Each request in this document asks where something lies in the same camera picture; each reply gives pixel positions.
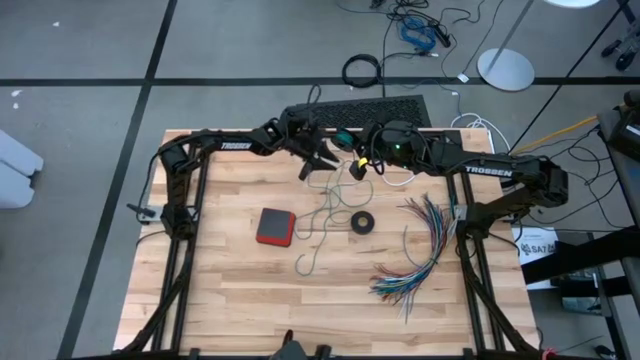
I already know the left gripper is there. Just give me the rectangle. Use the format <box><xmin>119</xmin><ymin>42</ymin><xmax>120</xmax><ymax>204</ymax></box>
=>
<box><xmin>279</xmin><ymin>112</ymin><xmax>342</xmax><ymax>182</ymax></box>

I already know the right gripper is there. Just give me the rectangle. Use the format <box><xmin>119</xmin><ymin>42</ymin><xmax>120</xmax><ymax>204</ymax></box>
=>
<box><xmin>348</xmin><ymin>124</ymin><xmax>389</xmax><ymax>182</ymax></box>

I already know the thin green cord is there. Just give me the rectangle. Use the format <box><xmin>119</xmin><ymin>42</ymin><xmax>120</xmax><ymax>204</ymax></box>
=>
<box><xmin>293</xmin><ymin>128</ymin><xmax>375</xmax><ymax>277</ymax></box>

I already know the white cord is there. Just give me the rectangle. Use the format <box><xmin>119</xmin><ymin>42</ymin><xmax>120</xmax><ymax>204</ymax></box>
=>
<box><xmin>382</xmin><ymin>169</ymin><xmax>417</xmax><ymax>188</ymax></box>

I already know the black reel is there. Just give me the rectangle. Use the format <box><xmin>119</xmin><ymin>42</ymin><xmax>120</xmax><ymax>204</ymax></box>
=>
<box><xmin>350</xmin><ymin>210</ymin><xmax>376</xmax><ymax>236</ymax></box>

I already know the black perforated computer case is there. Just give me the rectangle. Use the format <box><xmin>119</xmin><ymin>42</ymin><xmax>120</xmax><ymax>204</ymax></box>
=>
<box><xmin>295</xmin><ymin>94</ymin><xmax>433</xmax><ymax>130</ymax></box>

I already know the red box with black base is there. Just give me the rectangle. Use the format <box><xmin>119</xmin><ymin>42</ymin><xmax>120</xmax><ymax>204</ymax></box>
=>
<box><xmin>255</xmin><ymin>207</ymin><xmax>297</xmax><ymax>248</ymax></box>

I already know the grey lamp stand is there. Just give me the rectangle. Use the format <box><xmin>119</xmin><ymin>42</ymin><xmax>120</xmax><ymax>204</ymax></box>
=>
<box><xmin>475</xmin><ymin>0</ymin><xmax>537</xmax><ymax>93</ymax></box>

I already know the white printed sign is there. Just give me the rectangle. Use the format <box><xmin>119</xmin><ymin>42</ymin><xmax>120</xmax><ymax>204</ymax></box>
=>
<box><xmin>511</xmin><ymin>226</ymin><xmax>559</xmax><ymax>292</ymax></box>

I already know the black metal stand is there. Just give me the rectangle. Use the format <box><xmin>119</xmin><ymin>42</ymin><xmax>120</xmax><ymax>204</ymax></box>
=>
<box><xmin>519</xmin><ymin>224</ymin><xmax>640</xmax><ymax>302</ymax></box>

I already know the white bulky object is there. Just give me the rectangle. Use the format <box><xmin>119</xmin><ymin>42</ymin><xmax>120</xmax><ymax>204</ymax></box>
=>
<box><xmin>0</xmin><ymin>129</ymin><xmax>45</xmax><ymax>211</ymax></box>

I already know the coiled black floor cable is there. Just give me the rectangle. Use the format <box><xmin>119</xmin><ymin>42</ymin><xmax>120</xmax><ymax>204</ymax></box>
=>
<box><xmin>341</xmin><ymin>52</ymin><xmax>384</xmax><ymax>91</ymax></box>

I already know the green cable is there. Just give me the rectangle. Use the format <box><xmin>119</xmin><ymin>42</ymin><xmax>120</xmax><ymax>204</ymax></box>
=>
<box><xmin>118</xmin><ymin>129</ymin><xmax>542</xmax><ymax>360</ymax></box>

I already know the white floor cable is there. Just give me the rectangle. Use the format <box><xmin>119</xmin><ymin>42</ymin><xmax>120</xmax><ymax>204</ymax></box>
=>
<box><xmin>449</xmin><ymin>113</ymin><xmax>512</xmax><ymax>161</ymax></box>

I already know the bundle of coloured wires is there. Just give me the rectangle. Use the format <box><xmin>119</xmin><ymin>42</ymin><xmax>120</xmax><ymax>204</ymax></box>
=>
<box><xmin>368</xmin><ymin>193</ymin><xmax>459</xmax><ymax>325</ymax></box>

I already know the coiled blue floor cable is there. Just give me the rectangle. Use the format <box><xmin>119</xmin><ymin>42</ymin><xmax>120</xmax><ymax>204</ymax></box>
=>
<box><xmin>399</xmin><ymin>16</ymin><xmax>438</xmax><ymax>52</ymax></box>

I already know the grey clamp with black handle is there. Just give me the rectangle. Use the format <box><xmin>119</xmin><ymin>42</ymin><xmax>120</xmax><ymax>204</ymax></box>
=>
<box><xmin>125</xmin><ymin>201</ymin><xmax>167</xmax><ymax>224</ymax></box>

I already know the yellow cable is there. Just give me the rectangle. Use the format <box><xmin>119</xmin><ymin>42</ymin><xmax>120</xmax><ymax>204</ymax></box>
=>
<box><xmin>508</xmin><ymin>115</ymin><xmax>599</xmax><ymax>157</ymax></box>

